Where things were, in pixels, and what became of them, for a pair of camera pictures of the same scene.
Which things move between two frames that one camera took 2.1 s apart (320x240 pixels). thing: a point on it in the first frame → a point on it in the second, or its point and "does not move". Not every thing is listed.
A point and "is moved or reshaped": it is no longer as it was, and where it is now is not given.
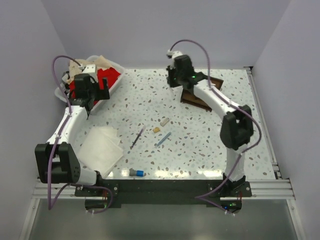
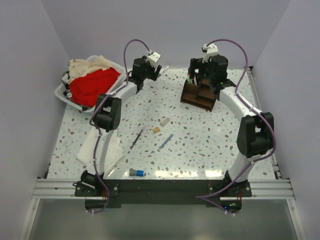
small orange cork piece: (156, 129) does not move
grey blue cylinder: (137, 173) does not move
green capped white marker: (172, 92) → (164, 70)
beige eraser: (164, 122) does not move
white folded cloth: (100, 151) does not move
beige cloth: (76, 66) does not move
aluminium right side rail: (274, 162) does not move
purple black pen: (138, 136) does not move
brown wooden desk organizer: (188, 96) does not move
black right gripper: (169, 72) → (197, 64)
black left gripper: (103, 93) → (154, 75)
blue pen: (167, 135) is moved or reshaped
